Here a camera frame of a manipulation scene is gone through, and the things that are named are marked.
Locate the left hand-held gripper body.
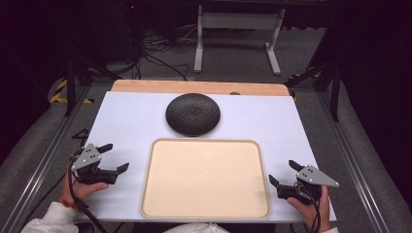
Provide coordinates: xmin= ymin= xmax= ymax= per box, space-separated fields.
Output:
xmin=70 ymin=143 xmax=119 ymax=185

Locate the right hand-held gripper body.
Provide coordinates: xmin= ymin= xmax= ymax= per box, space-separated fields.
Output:
xmin=276 ymin=164 xmax=340 ymax=206

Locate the person's left hand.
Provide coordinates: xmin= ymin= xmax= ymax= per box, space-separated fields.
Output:
xmin=59 ymin=163 xmax=110 ymax=205

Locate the person's right hand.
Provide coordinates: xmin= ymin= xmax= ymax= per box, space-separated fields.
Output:
xmin=286 ymin=184 xmax=333 ymax=233

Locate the beige rectangular tray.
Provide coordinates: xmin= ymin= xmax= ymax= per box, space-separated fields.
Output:
xmin=139 ymin=137 xmax=272 ymax=220

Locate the yellow black hazard tape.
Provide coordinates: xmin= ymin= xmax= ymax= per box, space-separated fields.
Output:
xmin=48 ymin=79 xmax=95 ymax=105

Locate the black tripod stand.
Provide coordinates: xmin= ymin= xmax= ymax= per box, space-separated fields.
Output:
xmin=284 ymin=59 xmax=343 ymax=122
xmin=62 ymin=52 xmax=122 ymax=118

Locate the black textured round plate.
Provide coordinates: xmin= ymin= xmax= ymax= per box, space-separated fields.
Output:
xmin=164 ymin=92 xmax=223 ymax=138

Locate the person's white clothing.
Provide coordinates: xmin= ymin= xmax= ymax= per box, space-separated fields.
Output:
xmin=162 ymin=221 xmax=231 ymax=233

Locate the wooden board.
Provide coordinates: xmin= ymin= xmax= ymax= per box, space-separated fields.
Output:
xmin=110 ymin=79 xmax=291 ymax=97

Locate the white metal stand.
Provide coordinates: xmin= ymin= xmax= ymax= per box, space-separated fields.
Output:
xmin=192 ymin=4 xmax=287 ymax=77

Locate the small black triangular bracket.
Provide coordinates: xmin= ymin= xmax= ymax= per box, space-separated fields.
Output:
xmin=71 ymin=128 xmax=90 ymax=148

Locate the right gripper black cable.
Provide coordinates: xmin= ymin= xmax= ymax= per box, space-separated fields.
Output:
xmin=292 ymin=181 xmax=324 ymax=233

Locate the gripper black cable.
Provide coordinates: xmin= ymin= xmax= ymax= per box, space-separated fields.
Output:
xmin=292 ymin=181 xmax=324 ymax=233
xmin=66 ymin=154 xmax=109 ymax=233

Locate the aluminium rail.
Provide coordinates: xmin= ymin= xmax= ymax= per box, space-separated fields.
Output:
xmin=316 ymin=91 xmax=402 ymax=233
xmin=0 ymin=86 xmax=93 ymax=233

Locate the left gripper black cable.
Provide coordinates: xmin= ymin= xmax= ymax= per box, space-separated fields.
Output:
xmin=66 ymin=154 xmax=109 ymax=233

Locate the red bracelet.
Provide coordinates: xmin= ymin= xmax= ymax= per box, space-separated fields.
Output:
xmin=57 ymin=197 xmax=80 ymax=212

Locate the tangle of black floor cables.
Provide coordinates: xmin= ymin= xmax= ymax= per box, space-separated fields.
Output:
xmin=137 ymin=23 xmax=195 ymax=82

